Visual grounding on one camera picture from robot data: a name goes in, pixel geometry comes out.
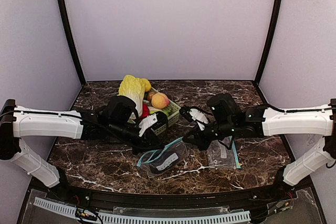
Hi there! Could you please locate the brown potato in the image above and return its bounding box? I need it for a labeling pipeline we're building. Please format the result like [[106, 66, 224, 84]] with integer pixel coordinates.
[[146, 92, 155, 101]]

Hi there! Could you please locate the yellow lemon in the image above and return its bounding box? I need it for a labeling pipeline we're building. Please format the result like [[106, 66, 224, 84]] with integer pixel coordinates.
[[141, 78, 152, 92]]

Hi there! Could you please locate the yellow napa cabbage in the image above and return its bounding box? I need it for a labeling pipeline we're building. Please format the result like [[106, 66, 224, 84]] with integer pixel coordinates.
[[119, 75, 145, 116]]

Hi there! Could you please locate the clear zip bag blue zipper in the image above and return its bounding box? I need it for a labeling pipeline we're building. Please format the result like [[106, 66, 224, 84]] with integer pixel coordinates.
[[136, 137, 187, 177]]

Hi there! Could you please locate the orange pink peach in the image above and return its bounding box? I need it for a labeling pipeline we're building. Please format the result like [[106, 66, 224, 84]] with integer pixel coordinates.
[[151, 93, 170, 109]]

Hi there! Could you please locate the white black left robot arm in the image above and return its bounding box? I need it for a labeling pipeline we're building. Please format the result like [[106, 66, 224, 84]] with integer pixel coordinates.
[[1, 96, 168, 188]]

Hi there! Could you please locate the black front rail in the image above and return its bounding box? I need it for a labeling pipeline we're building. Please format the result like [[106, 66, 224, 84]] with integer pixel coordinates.
[[45, 185, 296, 210]]

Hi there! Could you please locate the black frame post left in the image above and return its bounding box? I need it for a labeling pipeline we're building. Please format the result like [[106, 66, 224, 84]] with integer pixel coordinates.
[[57, 0, 86, 87]]

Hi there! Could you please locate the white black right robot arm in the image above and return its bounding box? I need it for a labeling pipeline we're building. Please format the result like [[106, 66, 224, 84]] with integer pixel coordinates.
[[179, 93, 335, 188]]

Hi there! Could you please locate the black frame post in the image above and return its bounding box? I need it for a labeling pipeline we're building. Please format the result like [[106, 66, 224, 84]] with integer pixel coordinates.
[[57, 0, 86, 87], [254, 0, 282, 87]]

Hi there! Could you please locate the black frame post right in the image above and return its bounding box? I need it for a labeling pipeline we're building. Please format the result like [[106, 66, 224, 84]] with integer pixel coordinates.
[[254, 0, 282, 87]]

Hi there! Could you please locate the pale green plastic basket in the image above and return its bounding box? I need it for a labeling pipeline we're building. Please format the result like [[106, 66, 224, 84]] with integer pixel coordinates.
[[143, 88, 181, 127]]

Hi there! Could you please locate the purple eggplant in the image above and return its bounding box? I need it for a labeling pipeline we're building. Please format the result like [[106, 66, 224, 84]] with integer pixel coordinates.
[[149, 151, 181, 175]]

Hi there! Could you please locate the green leafy vegetable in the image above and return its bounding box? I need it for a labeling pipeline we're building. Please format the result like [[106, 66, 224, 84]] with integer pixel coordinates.
[[161, 107, 170, 117]]

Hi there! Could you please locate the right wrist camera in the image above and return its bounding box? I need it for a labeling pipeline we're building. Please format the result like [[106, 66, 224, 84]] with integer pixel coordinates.
[[179, 106, 209, 131]]

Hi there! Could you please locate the red bell pepper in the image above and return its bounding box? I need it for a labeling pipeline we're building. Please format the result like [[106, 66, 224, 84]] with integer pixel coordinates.
[[139, 103, 150, 119]]

